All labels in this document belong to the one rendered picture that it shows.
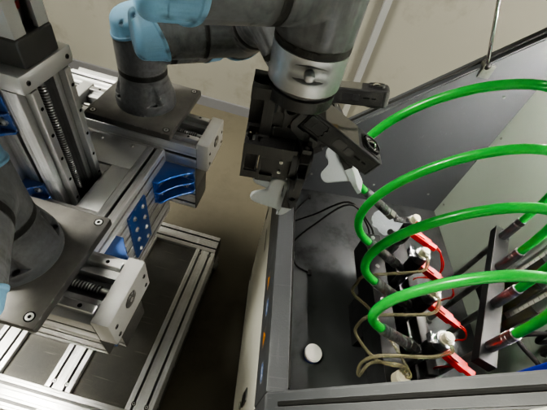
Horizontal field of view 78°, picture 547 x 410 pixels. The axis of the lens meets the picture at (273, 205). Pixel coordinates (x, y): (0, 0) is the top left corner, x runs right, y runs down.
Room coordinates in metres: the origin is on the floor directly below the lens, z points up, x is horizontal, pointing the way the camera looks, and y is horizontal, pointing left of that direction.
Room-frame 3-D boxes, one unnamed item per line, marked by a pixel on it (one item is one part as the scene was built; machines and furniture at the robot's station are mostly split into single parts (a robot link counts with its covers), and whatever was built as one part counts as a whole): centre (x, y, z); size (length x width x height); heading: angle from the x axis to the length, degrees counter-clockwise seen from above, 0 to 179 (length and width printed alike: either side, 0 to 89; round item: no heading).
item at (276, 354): (0.46, -0.05, 0.87); 0.62 x 0.04 x 0.16; 8
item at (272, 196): (0.31, 0.01, 1.25); 0.06 x 0.03 x 0.09; 98
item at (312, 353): (0.27, -0.17, 0.84); 0.04 x 0.04 x 0.01
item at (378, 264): (0.37, -0.30, 0.91); 0.34 x 0.10 x 0.15; 8
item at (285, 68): (0.33, 0.00, 1.44); 0.08 x 0.08 x 0.05
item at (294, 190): (0.31, -0.02, 1.30); 0.05 x 0.02 x 0.09; 8
